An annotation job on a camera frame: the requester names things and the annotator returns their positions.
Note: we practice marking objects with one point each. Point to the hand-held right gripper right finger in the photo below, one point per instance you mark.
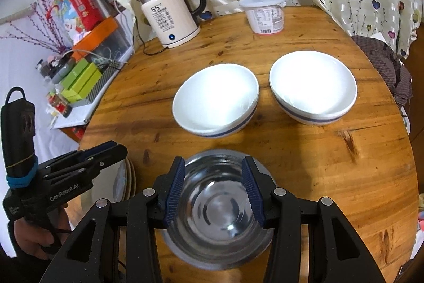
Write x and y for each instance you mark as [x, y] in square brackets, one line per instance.
[251, 190]

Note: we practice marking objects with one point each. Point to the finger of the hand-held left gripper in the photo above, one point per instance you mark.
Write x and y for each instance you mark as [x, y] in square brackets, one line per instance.
[112, 153]
[66, 175]

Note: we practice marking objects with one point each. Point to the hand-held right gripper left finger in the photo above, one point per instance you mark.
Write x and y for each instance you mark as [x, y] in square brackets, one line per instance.
[174, 190]

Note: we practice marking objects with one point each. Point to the grey-green plate brown patch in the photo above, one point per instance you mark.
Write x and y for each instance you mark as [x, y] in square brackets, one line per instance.
[119, 182]

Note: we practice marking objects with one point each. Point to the stainless steel bowl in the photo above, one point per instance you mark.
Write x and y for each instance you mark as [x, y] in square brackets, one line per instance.
[215, 213]

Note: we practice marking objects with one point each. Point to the white bowl blue stripe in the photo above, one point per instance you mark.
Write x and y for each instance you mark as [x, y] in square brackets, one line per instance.
[311, 84]
[215, 97]

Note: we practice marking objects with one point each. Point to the person's left hand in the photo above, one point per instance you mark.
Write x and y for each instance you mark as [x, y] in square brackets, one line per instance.
[29, 238]

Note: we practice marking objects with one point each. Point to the red figure jar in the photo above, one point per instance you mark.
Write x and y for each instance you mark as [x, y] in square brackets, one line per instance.
[61, 105]

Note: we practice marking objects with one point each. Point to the zigzag patterned box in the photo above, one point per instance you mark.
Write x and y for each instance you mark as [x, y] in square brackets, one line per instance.
[102, 80]

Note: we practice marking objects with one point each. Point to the thick green box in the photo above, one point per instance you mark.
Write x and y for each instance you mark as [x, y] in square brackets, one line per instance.
[87, 80]

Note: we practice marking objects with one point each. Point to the flat green box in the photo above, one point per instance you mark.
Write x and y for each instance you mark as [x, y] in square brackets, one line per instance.
[78, 70]

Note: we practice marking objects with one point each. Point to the grey pouch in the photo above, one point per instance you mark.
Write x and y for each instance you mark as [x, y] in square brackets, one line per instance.
[64, 69]

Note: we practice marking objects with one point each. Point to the clear bin orange lid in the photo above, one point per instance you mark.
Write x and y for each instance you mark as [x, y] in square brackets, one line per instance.
[99, 34]

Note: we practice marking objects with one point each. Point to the purple branch decoration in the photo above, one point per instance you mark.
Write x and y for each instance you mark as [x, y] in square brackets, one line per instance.
[49, 41]

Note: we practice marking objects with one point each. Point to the cartoon printed box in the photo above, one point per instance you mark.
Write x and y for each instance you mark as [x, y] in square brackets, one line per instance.
[68, 22]

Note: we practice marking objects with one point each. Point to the cream electric kettle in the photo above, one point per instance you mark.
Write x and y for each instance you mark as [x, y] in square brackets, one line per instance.
[169, 21]

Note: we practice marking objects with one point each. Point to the white plastic tub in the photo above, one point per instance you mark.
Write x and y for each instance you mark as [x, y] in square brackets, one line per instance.
[265, 17]

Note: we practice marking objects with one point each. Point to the dark checkered cloth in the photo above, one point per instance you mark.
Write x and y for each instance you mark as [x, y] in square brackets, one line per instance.
[381, 57]

